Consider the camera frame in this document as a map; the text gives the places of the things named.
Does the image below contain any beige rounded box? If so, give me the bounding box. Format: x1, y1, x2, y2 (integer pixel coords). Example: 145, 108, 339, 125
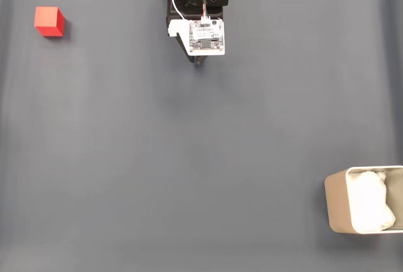
324, 165, 403, 235

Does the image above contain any dark blue table mat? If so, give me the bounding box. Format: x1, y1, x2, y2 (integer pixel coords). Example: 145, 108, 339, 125
0, 0, 403, 272

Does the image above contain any white crumpled cloth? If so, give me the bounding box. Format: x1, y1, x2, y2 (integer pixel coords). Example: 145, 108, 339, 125
347, 171, 396, 232

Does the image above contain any red cube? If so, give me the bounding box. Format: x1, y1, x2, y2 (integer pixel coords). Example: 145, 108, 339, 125
33, 6, 65, 38

